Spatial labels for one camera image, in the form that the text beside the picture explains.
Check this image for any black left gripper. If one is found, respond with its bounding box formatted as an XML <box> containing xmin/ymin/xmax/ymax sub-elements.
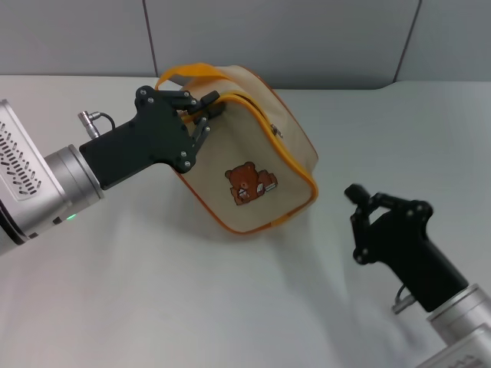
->
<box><xmin>78</xmin><ymin>84</ymin><xmax>225</xmax><ymax>191</ymax></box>

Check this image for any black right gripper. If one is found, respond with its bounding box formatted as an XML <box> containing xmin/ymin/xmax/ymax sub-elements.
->
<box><xmin>344</xmin><ymin>183</ymin><xmax>470</xmax><ymax>313</ymax></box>

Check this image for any beige orange bear food bag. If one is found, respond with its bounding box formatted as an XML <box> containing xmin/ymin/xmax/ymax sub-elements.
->
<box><xmin>154</xmin><ymin>63</ymin><xmax>320</xmax><ymax>235</ymax></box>

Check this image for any right arm metal cable connector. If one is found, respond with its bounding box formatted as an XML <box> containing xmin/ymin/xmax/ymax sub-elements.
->
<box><xmin>390</xmin><ymin>283</ymin><xmax>417</xmax><ymax>315</ymax></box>

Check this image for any arm metal cable connector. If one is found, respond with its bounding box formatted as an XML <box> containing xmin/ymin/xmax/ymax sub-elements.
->
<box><xmin>77</xmin><ymin>110</ymin><xmax>117</xmax><ymax>136</ymax></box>
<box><xmin>390</xmin><ymin>283</ymin><xmax>417</xmax><ymax>315</ymax></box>

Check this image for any left arm metal cable connector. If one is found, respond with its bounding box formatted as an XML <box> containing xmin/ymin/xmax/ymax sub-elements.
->
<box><xmin>77</xmin><ymin>110</ymin><xmax>117</xmax><ymax>136</ymax></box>

